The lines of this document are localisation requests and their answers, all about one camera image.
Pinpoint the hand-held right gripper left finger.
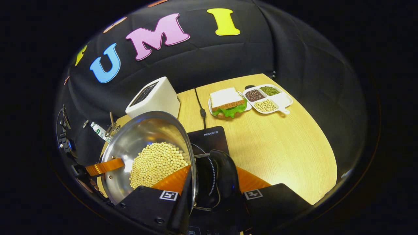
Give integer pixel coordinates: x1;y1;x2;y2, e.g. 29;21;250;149
114;165;194;235

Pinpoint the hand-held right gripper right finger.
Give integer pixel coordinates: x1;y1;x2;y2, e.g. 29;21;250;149
236;166;312;233

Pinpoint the stainless steel pot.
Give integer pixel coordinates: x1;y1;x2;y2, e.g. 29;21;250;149
100;111;242;229

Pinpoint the black induction cooktop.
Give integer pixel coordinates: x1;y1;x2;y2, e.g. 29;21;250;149
187;126;242;235

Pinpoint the white green-label drink bottle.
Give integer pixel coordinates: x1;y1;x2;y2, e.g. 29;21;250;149
90;122;113;143

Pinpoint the pile of soybeans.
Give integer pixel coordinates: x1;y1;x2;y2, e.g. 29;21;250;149
129;142;190;190

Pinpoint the white toaster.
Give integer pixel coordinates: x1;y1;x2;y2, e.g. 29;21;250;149
125;76;181;119

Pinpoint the small white plate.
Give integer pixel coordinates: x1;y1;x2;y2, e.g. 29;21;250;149
208;91;252;118

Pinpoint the white divided bean dish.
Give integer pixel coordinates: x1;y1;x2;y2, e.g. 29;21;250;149
242;84;293;115

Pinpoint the black backdrop cloth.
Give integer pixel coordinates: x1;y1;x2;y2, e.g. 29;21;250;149
54;0;369;183

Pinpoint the wire utensil basket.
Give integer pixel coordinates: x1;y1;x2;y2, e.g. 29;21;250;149
104;122;121;137

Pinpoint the black power cable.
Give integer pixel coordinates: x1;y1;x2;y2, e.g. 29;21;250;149
194;87;207;130

